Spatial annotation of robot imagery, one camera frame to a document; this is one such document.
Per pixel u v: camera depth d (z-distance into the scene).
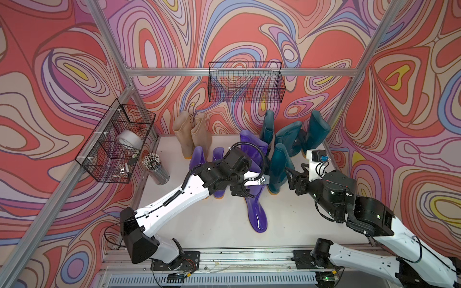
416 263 0.33
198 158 0.77
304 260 0.73
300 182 0.50
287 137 0.85
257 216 0.80
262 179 0.56
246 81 0.96
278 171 0.79
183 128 0.90
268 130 0.87
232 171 0.51
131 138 0.74
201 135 0.86
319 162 0.50
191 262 0.72
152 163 0.84
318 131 0.89
